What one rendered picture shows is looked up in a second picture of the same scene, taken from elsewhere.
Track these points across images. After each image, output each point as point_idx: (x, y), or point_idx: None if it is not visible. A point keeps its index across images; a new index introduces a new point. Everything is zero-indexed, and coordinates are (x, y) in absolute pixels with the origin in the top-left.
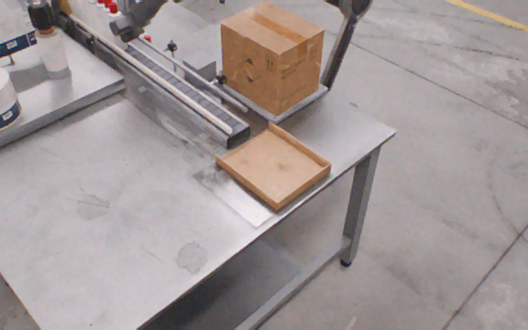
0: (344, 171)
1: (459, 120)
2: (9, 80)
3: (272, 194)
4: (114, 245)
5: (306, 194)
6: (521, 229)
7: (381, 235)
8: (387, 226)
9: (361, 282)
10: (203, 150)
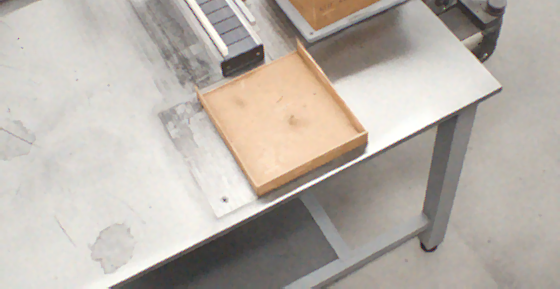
0: (389, 146)
1: None
2: None
3: (261, 167)
4: (21, 204)
5: (314, 177)
6: None
7: (497, 212)
8: (510, 200)
9: (441, 280)
10: (188, 73)
